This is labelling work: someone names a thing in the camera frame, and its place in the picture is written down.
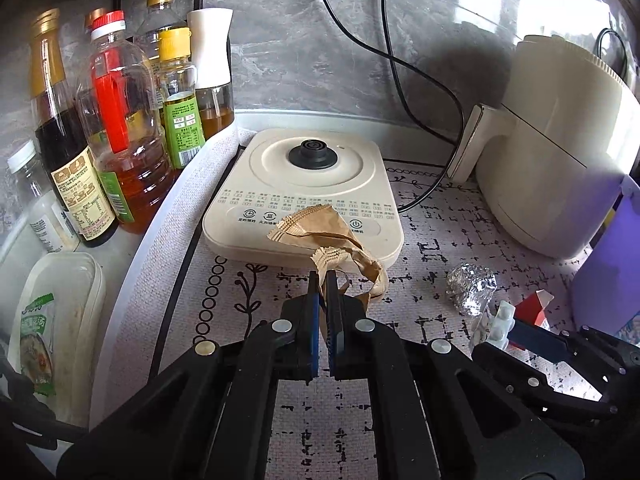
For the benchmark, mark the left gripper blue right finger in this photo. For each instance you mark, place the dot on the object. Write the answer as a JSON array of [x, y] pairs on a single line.
[[335, 326]]

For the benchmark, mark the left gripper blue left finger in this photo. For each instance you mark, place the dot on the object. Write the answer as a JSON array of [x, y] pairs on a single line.
[[312, 320]]

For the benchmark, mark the brown paper bag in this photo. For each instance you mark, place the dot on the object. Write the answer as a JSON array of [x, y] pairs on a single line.
[[321, 229]]

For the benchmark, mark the red white small carton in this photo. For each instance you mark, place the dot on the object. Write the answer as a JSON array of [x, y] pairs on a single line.
[[532, 309]]

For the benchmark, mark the aluminium foil ball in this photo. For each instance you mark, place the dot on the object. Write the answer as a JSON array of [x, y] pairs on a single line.
[[471, 288]]

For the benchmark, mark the patterned white counter mat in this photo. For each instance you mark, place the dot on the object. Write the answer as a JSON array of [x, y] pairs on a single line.
[[435, 414]]

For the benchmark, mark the cream kettle base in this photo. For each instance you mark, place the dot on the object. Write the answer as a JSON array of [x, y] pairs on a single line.
[[286, 170]]

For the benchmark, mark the purple plastic bin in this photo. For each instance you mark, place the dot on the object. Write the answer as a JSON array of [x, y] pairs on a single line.
[[605, 292]]

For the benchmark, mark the green label vinegar bottle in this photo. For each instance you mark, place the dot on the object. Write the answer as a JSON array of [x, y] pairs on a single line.
[[182, 120]]

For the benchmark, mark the white plastic lidded container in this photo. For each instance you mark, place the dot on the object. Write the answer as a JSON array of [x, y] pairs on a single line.
[[54, 332]]

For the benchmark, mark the cream air fryer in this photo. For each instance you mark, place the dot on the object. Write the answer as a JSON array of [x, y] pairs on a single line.
[[549, 160]]

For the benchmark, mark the small clear white-cap jar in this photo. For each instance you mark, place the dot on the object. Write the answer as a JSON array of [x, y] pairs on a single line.
[[37, 197]]

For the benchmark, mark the red cap oil bottle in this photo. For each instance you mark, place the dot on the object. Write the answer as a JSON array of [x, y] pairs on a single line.
[[118, 109]]

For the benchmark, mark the white top oil dispenser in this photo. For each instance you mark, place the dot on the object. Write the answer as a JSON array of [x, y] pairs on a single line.
[[210, 54]]

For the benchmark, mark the dark soy sauce bottle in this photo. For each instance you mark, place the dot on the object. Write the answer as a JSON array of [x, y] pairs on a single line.
[[61, 139]]

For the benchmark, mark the gold cap clear bottle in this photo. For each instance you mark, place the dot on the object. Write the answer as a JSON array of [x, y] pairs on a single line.
[[159, 16]]

